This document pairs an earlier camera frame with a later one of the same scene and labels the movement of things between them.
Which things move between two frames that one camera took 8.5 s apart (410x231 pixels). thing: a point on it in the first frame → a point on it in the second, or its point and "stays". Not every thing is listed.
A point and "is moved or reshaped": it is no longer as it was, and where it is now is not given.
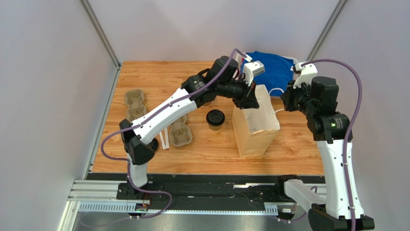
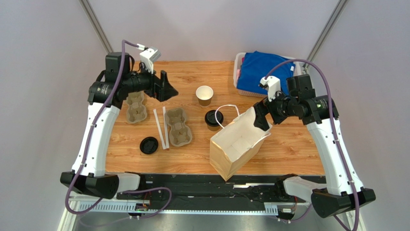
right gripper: x=288 y=99 → x=267 y=110
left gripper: x=249 y=100 → x=157 y=91
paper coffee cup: x=215 y=118 stays
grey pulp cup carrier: x=180 y=134 stays
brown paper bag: x=256 y=128 is moved or reshaped
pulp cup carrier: x=136 y=109 stays
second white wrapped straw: x=166 y=138 stays
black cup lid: x=215 y=117 stays
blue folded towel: x=278 y=73 stays
